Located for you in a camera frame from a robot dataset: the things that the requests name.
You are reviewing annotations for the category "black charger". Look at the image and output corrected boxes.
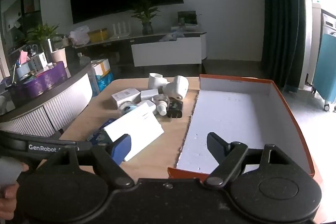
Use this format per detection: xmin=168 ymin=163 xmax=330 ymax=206
xmin=167 ymin=99 xmax=184 ymax=119

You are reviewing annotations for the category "white pipe fitting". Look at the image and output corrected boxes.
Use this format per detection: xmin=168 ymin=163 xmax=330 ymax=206
xmin=148 ymin=73 xmax=170 ymax=90

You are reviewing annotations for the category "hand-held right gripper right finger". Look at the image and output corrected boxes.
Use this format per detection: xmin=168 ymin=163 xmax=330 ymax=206
xmin=204 ymin=132 xmax=294 ymax=187

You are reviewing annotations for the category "dark picture frame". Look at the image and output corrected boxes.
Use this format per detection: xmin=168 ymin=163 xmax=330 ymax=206
xmin=178 ymin=11 xmax=197 ymax=25

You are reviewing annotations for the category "pale blue plastic bag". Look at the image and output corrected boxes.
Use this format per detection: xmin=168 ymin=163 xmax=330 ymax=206
xmin=159 ymin=31 xmax=185 ymax=42

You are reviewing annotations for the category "blue printed tin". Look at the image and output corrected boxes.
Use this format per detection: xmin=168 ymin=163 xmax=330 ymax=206
xmin=86 ymin=118 xmax=117 ymax=144

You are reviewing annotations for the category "white router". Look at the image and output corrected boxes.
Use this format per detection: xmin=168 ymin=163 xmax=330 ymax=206
xmin=110 ymin=21 xmax=131 ymax=39

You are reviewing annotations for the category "potted bamboo plant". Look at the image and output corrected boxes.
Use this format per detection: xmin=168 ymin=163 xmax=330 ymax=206
xmin=130 ymin=0 xmax=161 ymax=35

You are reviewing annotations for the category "small white carton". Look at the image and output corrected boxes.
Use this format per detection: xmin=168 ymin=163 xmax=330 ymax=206
xmin=31 ymin=52 xmax=48 ymax=71

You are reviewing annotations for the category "person's left hand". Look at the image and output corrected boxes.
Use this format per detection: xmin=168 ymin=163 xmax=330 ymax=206
xmin=0 ymin=163 xmax=29 ymax=222

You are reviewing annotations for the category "orange cardboard box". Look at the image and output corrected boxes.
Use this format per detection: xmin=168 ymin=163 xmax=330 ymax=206
xmin=168 ymin=74 xmax=315 ymax=180

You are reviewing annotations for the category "white handheld device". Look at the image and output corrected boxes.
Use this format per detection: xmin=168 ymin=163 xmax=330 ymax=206
xmin=161 ymin=75 xmax=189 ymax=102

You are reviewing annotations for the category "white plastic bag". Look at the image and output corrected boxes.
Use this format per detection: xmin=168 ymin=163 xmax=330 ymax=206
xmin=69 ymin=25 xmax=90 ymax=45

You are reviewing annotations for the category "white cube power adapter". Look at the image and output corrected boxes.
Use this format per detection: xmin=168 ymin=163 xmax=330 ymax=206
xmin=136 ymin=100 xmax=157 ymax=115

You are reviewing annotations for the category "white cup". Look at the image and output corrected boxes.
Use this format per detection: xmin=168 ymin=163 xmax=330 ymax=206
xmin=51 ymin=48 xmax=68 ymax=69

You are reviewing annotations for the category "round ribbed cabinet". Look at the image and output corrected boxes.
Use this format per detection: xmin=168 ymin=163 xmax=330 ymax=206
xmin=0 ymin=56 xmax=93 ymax=136

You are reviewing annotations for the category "yellow box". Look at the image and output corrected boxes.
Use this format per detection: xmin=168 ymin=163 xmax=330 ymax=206
xmin=88 ymin=28 xmax=108 ymax=43

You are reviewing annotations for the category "clear soap bottle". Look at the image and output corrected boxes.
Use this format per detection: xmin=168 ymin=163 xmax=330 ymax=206
xmin=78 ymin=52 xmax=90 ymax=67

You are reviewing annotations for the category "dark shelving unit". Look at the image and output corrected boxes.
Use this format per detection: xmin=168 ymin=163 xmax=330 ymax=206
xmin=0 ymin=0 xmax=43 ymax=62

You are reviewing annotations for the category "white and blue round gadget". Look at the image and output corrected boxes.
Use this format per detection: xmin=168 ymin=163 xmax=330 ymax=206
xmin=119 ymin=101 xmax=137 ymax=116

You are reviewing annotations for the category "white and yellow carton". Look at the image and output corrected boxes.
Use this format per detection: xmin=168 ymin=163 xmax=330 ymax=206
xmin=91 ymin=59 xmax=111 ymax=77

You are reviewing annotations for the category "white television console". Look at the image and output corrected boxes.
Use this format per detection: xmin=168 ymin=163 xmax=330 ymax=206
xmin=73 ymin=30 xmax=208 ymax=68

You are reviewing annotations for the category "blue patterned bag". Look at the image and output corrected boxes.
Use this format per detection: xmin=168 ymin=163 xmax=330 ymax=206
xmin=95 ymin=71 xmax=115 ymax=93

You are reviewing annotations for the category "clear spray bottle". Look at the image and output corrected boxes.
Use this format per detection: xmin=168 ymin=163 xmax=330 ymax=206
xmin=152 ymin=94 xmax=170 ymax=116

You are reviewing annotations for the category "purple basket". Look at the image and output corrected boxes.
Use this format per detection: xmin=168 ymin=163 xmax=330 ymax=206
xmin=7 ymin=61 xmax=67 ymax=107

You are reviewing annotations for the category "washing machine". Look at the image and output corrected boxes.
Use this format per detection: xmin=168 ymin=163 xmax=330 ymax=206
xmin=319 ymin=9 xmax=336 ymax=35

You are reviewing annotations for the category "small white labelled box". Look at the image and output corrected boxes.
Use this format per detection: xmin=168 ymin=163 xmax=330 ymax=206
xmin=111 ymin=88 xmax=141 ymax=107

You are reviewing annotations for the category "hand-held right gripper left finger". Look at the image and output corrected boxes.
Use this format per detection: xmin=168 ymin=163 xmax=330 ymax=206
xmin=47 ymin=134 xmax=134 ymax=188

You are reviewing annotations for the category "teal suitcase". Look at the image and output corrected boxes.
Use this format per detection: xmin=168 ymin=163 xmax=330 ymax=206
xmin=312 ymin=32 xmax=336 ymax=111

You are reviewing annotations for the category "white and teal box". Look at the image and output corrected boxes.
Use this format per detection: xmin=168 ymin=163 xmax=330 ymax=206
xmin=103 ymin=102 xmax=165 ymax=161

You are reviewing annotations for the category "leafy green plant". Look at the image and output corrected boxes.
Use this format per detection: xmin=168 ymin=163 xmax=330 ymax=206
xmin=24 ymin=22 xmax=60 ymax=63

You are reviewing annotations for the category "dark green curtain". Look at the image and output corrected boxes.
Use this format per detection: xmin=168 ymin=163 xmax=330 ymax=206
xmin=260 ymin=0 xmax=308 ymax=89

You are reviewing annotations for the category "white charger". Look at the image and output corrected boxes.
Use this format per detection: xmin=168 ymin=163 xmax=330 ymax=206
xmin=141 ymin=89 xmax=160 ymax=103

